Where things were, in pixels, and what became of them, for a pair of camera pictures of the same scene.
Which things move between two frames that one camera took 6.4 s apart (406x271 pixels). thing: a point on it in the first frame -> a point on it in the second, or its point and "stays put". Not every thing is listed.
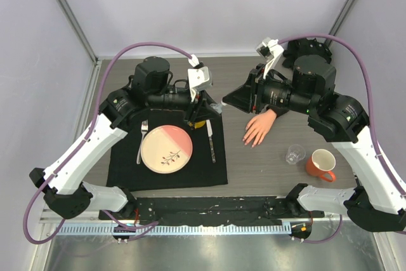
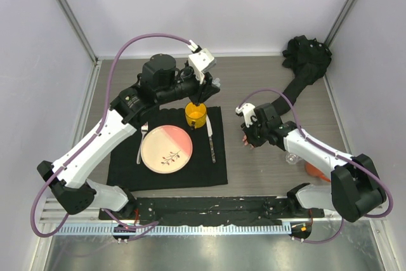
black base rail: (212, 210) stays put
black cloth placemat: (124, 172) stays put
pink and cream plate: (166, 149) stays put
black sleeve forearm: (296, 48) stays put
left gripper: (199, 108) -> (204, 91)
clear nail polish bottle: (217, 107) -> (216, 82)
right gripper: (250, 98) -> (248, 131)
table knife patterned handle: (212, 152) stays put
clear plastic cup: (295, 153) stays put
